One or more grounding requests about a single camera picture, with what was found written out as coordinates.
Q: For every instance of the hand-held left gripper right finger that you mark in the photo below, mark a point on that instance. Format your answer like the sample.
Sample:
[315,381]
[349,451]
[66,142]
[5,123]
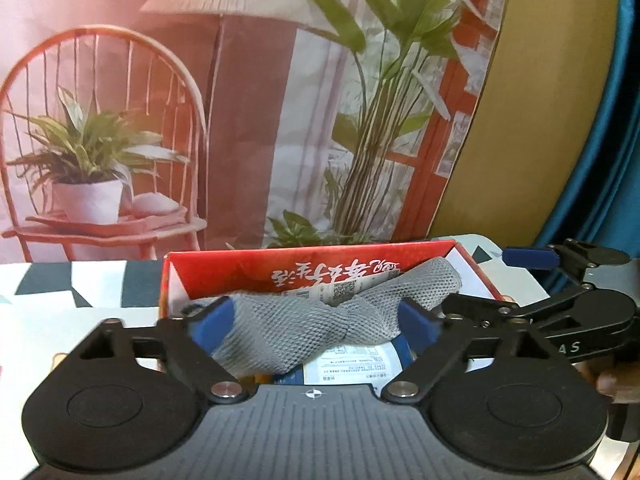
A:
[419,324]

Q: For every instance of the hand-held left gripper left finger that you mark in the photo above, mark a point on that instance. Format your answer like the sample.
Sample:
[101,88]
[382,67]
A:
[215,319]

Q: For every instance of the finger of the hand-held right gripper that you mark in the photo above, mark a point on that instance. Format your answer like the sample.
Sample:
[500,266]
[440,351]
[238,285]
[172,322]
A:
[590,307]
[530,257]

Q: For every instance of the red strawberry cardboard box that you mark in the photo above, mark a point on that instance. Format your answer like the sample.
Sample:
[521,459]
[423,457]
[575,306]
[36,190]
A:
[240,272]

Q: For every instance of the navy blue snack packet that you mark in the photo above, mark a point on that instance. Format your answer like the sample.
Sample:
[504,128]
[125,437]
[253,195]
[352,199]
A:
[350,367]

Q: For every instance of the grey knitted sock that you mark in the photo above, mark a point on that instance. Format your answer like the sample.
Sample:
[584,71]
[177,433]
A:
[300,325]

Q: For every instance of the person's right hand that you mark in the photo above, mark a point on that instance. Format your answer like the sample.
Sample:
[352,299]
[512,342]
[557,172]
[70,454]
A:
[614,384]

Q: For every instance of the teal blue curtain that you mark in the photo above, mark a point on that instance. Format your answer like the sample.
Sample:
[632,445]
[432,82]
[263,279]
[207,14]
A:
[615,160]

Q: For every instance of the bear printed tablecloth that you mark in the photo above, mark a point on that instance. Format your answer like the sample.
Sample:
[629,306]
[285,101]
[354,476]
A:
[50,320]

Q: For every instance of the wooden wall panel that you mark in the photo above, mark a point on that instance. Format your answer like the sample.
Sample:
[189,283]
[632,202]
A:
[540,110]

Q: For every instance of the room scene wall poster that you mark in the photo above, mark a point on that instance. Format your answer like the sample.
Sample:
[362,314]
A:
[250,110]

